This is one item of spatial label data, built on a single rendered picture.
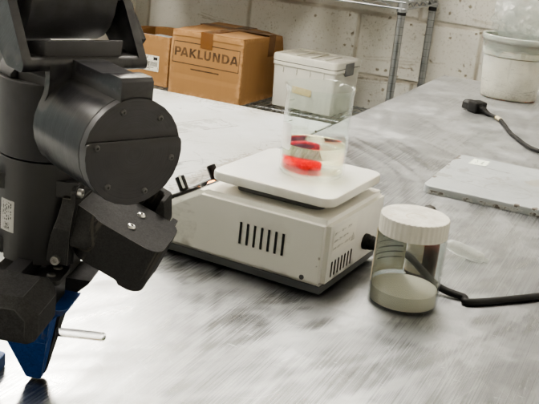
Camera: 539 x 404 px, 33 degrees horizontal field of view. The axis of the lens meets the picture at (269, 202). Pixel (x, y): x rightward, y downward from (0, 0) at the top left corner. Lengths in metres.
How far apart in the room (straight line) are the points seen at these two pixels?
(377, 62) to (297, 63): 0.37
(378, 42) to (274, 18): 0.42
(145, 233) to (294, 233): 0.24
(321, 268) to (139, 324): 0.17
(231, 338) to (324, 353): 0.07
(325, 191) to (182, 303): 0.15
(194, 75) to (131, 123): 2.74
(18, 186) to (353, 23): 2.89
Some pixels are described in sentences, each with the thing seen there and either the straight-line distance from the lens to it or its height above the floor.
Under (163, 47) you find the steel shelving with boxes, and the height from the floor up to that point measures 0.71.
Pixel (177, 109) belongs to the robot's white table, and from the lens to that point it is 1.44.
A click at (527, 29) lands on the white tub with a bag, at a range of 1.85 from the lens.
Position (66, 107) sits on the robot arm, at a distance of 0.48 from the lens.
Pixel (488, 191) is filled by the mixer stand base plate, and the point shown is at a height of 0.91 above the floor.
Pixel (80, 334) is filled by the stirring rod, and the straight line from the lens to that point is 0.60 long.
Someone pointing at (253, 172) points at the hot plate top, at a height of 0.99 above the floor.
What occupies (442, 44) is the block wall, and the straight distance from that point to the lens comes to 3.29.
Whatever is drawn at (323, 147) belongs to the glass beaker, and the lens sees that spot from 0.79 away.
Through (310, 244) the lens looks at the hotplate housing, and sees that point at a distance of 0.76.
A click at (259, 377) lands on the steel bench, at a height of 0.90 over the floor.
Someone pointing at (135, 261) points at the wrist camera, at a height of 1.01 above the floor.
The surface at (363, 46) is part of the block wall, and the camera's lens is 3.38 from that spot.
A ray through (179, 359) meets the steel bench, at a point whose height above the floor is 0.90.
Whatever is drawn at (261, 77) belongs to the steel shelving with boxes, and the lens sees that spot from 3.26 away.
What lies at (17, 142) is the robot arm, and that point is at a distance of 0.54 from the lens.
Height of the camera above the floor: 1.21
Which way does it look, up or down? 18 degrees down
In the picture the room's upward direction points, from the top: 6 degrees clockwise
